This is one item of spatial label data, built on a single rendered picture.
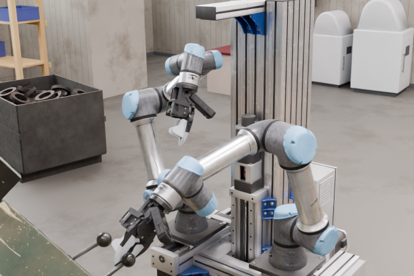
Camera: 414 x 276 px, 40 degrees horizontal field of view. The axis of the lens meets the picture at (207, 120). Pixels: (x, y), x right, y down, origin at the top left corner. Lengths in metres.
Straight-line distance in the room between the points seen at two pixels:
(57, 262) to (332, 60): 8.77
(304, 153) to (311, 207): 0.24
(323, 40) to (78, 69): 4.03
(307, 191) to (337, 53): 7.75
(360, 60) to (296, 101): 7.04
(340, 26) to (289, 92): 7.44
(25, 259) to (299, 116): 1.54
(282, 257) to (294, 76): 0.72
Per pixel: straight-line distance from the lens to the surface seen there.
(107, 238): 1.46
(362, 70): 9.39
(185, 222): 2.50
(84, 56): 9.09
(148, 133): 2.40
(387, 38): 9.19
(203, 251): 2.56
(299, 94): 2.38
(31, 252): 1.12
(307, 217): 2.05
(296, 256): 2.25
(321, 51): 9.79
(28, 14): 7.82
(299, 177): 1.94
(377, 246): 4.70
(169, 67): 2.12
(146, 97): 2.41
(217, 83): 9.27
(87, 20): 8.89
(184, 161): 1.62
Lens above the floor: 2.21
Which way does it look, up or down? 16 degrees down
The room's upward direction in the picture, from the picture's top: 1 degrees counter-clockwise
